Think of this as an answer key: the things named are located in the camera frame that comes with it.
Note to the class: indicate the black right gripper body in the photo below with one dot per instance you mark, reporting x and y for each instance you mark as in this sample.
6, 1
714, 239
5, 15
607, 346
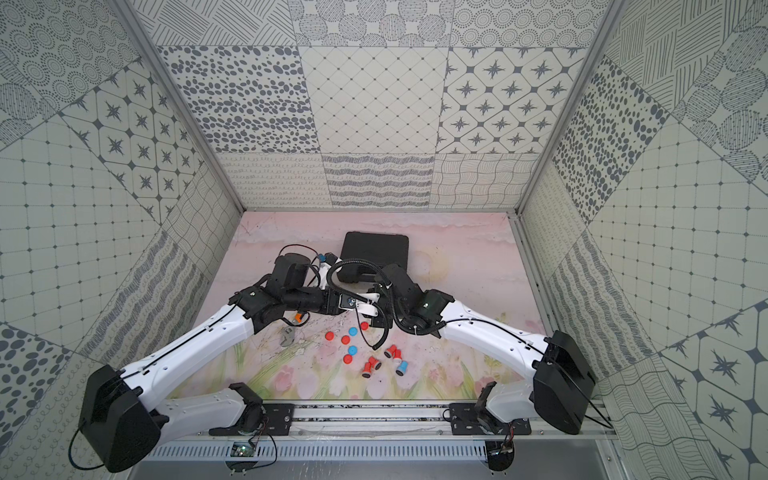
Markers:
385, 310

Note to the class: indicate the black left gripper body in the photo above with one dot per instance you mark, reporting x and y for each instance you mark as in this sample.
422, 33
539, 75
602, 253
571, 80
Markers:
330, 300

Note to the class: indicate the blue stamp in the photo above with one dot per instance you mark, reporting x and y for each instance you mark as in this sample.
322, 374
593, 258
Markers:
402, 367

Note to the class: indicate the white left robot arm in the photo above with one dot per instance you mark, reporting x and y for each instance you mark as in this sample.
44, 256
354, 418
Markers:
126, 413

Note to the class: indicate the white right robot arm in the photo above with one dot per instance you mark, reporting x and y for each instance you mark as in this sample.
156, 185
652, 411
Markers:
558, 381

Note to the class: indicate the black plastic tool case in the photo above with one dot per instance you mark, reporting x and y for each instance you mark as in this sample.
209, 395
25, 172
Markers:
377, 248

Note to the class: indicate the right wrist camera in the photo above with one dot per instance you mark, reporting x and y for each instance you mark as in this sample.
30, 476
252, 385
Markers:
367, 306

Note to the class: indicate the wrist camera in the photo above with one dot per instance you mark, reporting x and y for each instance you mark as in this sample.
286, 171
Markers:
367, 306
325, 263

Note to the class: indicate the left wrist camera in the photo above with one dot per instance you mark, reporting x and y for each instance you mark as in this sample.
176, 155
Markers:
325, 263

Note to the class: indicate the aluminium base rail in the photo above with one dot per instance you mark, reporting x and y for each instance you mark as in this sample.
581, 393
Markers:
369, 432

